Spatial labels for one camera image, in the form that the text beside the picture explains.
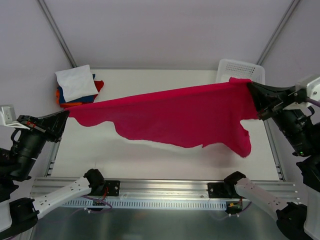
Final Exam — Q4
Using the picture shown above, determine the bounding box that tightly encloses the pink red t shirt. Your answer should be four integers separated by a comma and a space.
69, 77, 258, 158

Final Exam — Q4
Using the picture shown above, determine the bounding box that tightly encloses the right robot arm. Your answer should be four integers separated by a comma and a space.
223, 83, 320, 240

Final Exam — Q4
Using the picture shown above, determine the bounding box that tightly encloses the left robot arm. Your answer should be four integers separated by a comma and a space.
0, 105, 106, 240

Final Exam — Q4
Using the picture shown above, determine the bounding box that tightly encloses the blue folded t shirt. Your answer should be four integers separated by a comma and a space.
56, 74, 99, 106

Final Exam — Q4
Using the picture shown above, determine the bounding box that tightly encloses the white plastic basket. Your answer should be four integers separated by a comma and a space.
215, 59, 266, 85

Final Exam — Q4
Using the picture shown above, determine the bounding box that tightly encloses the white folded t shirt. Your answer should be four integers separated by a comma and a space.
55, 64, 99, 102

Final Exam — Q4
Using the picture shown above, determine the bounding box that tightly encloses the orange red folded t shirt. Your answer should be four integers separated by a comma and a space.
54, 79, 105, 110

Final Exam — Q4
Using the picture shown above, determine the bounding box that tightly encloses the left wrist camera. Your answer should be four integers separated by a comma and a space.
0, 104, 18, 127

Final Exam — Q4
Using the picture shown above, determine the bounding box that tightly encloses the white slotted cable duct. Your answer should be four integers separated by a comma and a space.
63, 197, 227, 211

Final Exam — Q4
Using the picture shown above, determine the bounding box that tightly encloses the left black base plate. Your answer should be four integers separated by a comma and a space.
99, 180, 121, 197

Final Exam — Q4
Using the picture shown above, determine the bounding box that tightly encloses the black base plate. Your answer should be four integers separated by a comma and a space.
99, 180, 121, 197
207, 182, 240, 199

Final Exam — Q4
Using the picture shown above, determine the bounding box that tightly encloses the aluminium mounting rail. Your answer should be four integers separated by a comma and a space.
29, 176, 300, 202

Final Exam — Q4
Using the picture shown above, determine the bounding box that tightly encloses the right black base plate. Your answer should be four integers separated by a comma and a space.
207, 182, 240, 199

